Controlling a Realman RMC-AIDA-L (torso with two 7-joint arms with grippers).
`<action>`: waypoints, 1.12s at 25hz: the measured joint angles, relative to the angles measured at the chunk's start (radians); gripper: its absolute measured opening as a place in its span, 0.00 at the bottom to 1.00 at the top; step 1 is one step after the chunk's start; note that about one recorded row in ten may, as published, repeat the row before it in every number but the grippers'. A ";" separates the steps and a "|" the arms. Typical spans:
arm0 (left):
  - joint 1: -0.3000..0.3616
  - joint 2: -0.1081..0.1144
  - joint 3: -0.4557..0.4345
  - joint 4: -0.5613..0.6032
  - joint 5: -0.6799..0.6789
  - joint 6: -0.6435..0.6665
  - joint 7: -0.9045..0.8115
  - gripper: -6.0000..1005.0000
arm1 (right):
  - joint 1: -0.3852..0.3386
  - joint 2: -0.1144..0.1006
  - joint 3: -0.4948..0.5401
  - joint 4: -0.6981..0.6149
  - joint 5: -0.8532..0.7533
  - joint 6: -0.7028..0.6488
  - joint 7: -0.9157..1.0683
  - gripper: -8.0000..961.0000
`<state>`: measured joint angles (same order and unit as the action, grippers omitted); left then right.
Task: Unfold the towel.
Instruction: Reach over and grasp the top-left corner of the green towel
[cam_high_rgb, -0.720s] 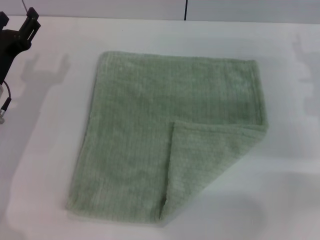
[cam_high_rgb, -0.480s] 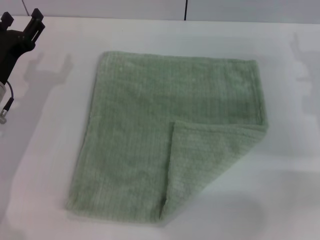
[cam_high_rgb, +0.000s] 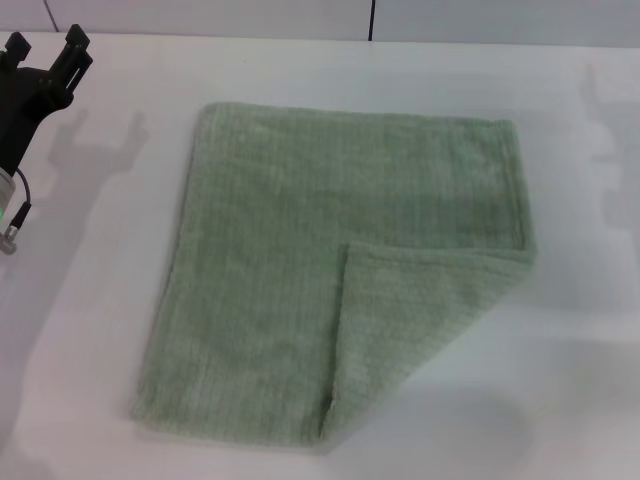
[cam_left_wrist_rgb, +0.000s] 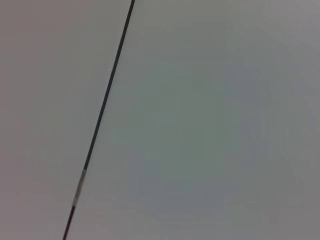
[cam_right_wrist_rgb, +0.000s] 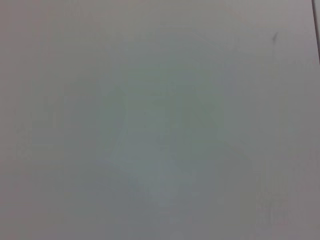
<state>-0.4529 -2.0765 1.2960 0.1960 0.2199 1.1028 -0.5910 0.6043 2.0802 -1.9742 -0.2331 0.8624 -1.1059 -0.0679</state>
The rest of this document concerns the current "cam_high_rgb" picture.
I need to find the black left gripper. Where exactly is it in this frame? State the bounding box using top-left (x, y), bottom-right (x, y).
top-left (0, 23), bottom-right (95, 169)

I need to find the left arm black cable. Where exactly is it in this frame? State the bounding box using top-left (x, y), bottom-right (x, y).
top-left (2, 168), bottom-right (34, 254)

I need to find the green terry towel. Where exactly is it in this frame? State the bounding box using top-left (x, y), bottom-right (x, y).
top-left (128, 101), bottom-right (539, 444)

